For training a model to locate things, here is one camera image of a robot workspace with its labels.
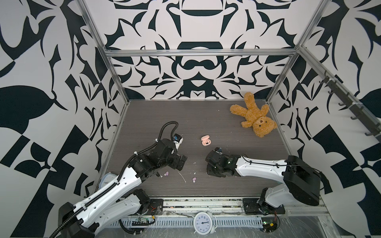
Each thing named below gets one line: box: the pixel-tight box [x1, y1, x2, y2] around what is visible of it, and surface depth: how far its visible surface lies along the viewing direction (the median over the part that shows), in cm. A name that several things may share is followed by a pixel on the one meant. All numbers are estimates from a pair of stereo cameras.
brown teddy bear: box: [229, 92, 278, 138], surface depth 104 cm
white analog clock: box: [192, 211, 218, 236], surface depth 69 cm
